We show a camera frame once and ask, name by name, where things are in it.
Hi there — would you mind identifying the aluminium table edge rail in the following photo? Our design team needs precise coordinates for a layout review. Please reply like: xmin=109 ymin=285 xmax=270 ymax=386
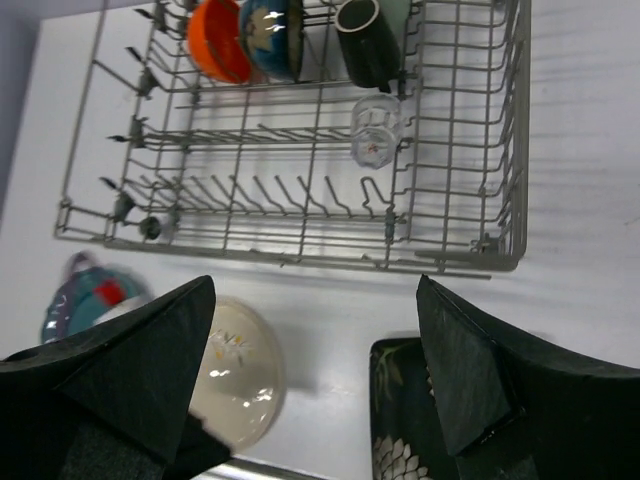
xmin=197 ymin=457 xmax=322 ymax=480

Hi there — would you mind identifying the clear drinking glass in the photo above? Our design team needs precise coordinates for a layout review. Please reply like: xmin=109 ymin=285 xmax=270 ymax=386
xmin=350 ymin=93 xmax=404 ymax=170

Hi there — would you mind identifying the orange bowl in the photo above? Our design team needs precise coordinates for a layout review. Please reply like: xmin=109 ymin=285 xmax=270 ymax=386
xmin=187 ymin=0 xmax=252 ymax=84

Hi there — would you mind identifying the black mug brown inside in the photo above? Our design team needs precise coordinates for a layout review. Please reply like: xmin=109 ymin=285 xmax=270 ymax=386
xmin=334 ymin=0 xmax=401 ymax=94

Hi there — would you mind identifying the light green plastic cup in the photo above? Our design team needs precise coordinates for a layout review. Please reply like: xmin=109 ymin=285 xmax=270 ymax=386
xmin=379 ymin=0 xmax=423 ymax=41

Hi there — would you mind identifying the grey wire dish rack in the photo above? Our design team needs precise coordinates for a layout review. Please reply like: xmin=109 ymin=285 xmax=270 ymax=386
xmin=54 ymin=1 xmax=532 ymax=278

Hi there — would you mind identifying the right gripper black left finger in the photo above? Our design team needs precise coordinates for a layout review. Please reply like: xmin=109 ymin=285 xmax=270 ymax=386
xmin=1 ymin=275 xmax=216 ymax=465

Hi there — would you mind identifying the black floral square plate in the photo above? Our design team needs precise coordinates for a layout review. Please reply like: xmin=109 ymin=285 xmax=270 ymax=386
xmin=369 ymin=337 xmax=459 ymax=480

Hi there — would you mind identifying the teal scalloped plate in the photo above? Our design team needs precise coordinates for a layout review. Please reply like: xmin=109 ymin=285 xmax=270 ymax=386
xmin=40 ymin=262 xmax=152 ymax=344

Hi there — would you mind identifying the blue patterned bowl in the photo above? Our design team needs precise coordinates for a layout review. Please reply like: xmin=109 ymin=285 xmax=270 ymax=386
xmin=238 ymin=0 xmax=304 ymax=82

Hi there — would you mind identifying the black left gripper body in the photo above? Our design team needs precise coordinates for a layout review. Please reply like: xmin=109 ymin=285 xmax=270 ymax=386
xmin=169 ymin=414 xmax=232 ymax=475

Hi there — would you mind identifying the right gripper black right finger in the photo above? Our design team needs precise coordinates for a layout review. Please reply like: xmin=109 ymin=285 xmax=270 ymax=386
xmin=416 ymin=276 xmax=639 ymax=454

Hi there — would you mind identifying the green cream round plate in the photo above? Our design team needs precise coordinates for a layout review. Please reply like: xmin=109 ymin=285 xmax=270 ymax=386
xmin=189 ymin=297 xmax=287 ymax=453

